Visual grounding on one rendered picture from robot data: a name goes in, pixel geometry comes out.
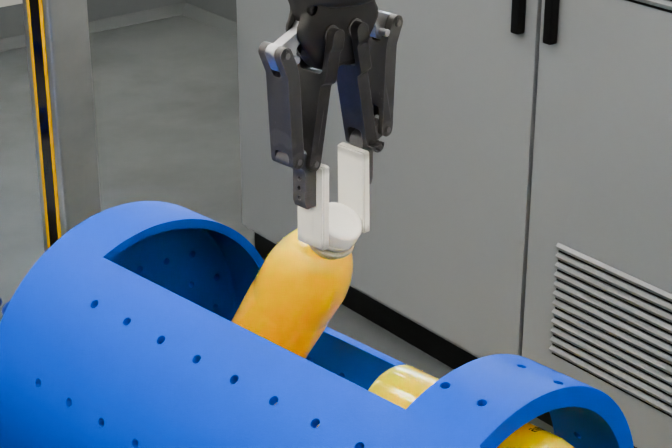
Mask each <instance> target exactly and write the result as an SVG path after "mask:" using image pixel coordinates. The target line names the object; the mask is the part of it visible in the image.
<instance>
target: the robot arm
mask: <svg viewBox="0 0 672 448"><path fill-rule="evenodd" d="M288 2H289V5H290V13H289V17H288V20H287V22H286V28H285V30H286V33H284V34H283V35H282V36H281V37H280V38H279V39H277V40H276V41H275V42H274V43H270V42H267V41H264V42H262V43H261V44H260V46H259V49H258V53H259V56H260V58H261V61H262V64H263V66H264V69H265V71H266V83H267V99H268V114H269V130H270V146H271V158H272V160H273V161H275V162H277V163H280V164H283V165H285V166H288V167H291V168H292V169H293V201H294V204H295V205H297V206H298V240H299V241H301V242H304V243H306V244H308V245H311V246H313V247H315V248H318V249H320V250H323V251H324V250H326V249H328V248H329V167H328V166H327V165H324V164H321V159H322V152H323V144H324V137H325V129H326V121H327V114H328V106H329V99H330V91H331V86H332V84H334V83H335V82H336V81H337V87H338V93H339V100H340V106H341V113H342V120H343V126H344V133H345V139H346V141H347V142H348V143H350V144H347V143H344V142H342V143H340V144H339V145H338V203H341V204H344V205H346V206H348V207H349V208H351V209H352V210H353V211H354V212H355V213H356V214H357V215H358V216H359V218H360V220H361V222H362V233H366V232H368V231H370V224H369V185H370V184H371V183H372V179H373V171H372V170H373V167H372V166H373V151H374V152H377V153H379V152H381V151H382V149H383V147H384V142H382V141H379V140H378V139H379V138H381V137H382V136H385V137H387V136H389V135H390V134H391V132H392V129H393V110H394V90H395V70H396V50H397V42H398V39H399V35H400V32H401V28H402V25H403V18H402V16H400V15H396V14H393V13H389V12H385V11H381V10H378V6H377V4H376V1H375V0H288ZM296 50H297V53H296ZM313 67H314V68H313ZM315 68H317V69H315ZM318 69H321V70H322V71H321V70H318ZM376 115H379V119H378V118H375V116H376ZM304 150H305V151H306V152H304Z"/></svg>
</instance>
